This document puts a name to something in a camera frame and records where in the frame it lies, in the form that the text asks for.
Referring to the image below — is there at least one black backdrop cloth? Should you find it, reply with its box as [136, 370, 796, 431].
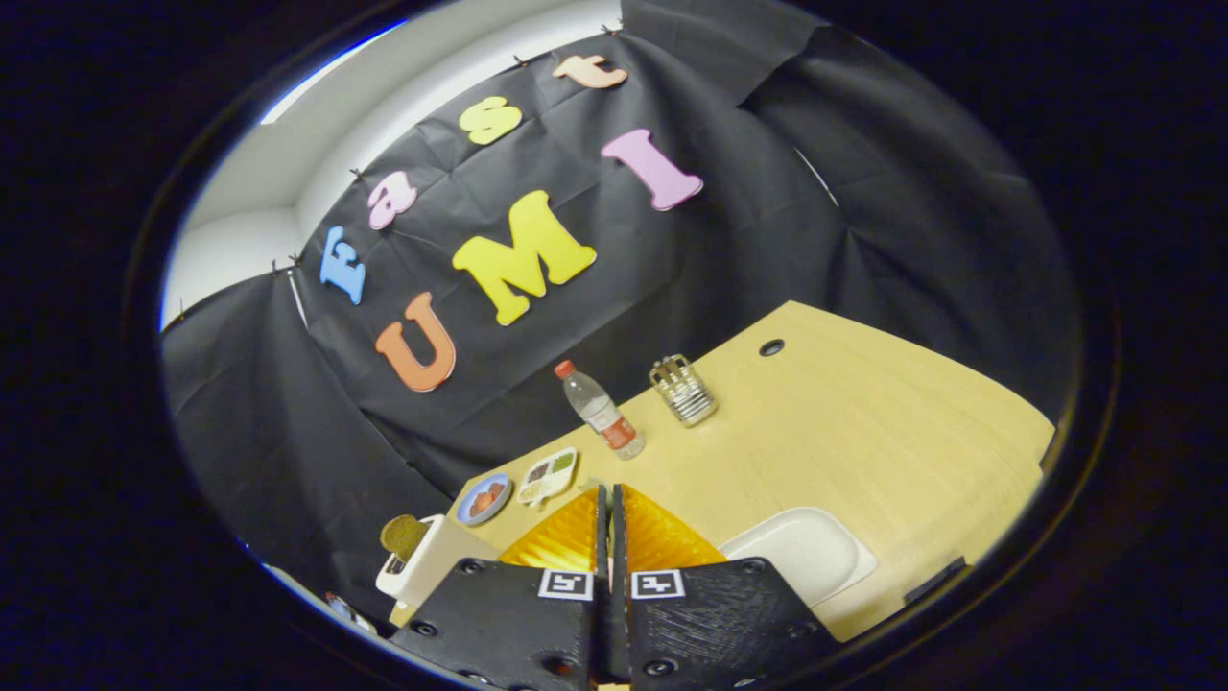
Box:
[158, 0, 1085, 625]

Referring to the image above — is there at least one clear red-capped water bottle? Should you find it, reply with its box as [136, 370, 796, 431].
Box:
[554, 360, 646, 461]

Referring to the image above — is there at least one wire mesh utensil holder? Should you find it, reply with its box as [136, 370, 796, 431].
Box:
[649, 354, 719, 427]

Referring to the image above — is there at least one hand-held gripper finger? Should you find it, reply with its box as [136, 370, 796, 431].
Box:
[389, 485, 615, 691]
[611, 483, 845, 691]

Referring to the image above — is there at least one white rectangular plate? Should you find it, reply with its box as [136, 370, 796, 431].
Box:
[718, 507, 878, 608]

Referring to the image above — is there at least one brown bread slice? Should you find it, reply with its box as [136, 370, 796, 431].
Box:
[380, 514, 430, 562]

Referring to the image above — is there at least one white divided condiment tray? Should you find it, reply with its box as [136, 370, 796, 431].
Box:
[516, 447, 579, 507]

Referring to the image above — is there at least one white toaster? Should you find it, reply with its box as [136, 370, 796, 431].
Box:
[376, 515, 500, 601]

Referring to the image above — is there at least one blue plate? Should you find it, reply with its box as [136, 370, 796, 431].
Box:
[455, 472, 513, 527]

